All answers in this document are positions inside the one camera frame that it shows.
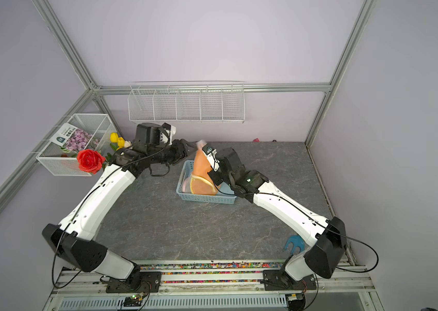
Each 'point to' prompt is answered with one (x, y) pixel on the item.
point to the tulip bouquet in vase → (116, 143)
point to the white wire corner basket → (70, 168)
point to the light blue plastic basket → (225, 195)
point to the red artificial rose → (90, 161)
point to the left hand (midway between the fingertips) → (195, 152)
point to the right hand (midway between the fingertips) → (214, 161)
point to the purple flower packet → (82, 131)
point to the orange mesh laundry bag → (199, 182)
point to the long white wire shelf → (187, 102)
